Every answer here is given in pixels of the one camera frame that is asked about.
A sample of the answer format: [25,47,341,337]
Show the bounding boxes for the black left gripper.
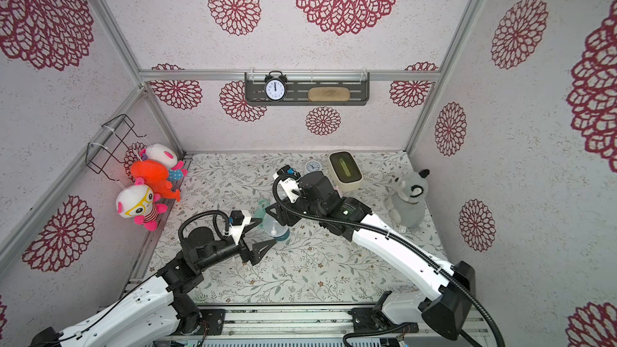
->
[199,236,277,272]

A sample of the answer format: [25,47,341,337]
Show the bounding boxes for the clear bottle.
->
[262,213,289,241]

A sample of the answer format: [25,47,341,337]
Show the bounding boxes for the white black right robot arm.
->
[273,166,475,341]

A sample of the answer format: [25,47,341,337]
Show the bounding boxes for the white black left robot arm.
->
[31,223,276,346]

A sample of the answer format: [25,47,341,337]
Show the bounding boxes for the white small alarm clock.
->
[305,160,323,173]

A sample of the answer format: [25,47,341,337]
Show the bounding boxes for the cream box green lid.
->
[327,151,364,193]

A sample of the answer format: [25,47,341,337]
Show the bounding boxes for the floral table mat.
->
[147,153,413,305]

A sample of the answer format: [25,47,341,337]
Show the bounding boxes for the grey raccoon plush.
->
[385,169,430,231]

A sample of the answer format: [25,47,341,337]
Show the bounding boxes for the black alarm clock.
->
[264,70,288,101]

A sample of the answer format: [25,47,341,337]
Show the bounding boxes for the orange red plush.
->
[130,160,182,202]

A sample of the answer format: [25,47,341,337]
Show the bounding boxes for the white plush yellow glasses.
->
[115,178,168,231]

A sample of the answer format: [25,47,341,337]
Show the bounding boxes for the white pink plush top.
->
[139,144,184,170]

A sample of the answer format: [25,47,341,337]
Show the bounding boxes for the mint cap with handle ring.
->
[255,199,270,218]

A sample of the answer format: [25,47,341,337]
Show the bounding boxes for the black left corrugated cable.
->
[177,209,232,247]

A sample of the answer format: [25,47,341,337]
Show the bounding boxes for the black corrugated cable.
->
[177,209,232,247]
[272,175,506,347]

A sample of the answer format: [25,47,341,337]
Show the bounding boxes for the black right corrugated cable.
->
[272,175,506,347]

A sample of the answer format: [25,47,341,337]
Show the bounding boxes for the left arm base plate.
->
[190,308,227,337]

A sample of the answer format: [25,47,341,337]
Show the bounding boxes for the grey wall shelf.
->
[244,72,371,106]

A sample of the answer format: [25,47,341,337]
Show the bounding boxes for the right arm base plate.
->
[348,307,419,336]

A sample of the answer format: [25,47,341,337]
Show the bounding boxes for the black wire basket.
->
[84,113,146,182]

